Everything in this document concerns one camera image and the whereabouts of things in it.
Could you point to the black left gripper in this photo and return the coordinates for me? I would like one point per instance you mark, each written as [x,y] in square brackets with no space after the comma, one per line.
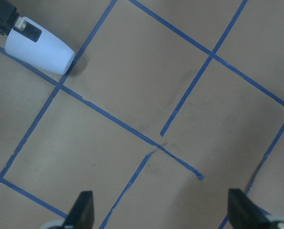
[9,18]

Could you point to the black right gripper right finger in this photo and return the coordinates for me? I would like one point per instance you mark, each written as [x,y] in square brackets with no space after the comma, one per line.
[243,214]

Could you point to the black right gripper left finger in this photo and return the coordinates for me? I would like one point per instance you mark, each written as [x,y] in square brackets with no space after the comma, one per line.
[82,214]

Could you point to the light blue plastic cup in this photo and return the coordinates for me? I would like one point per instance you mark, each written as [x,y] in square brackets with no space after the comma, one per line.
[48,53]

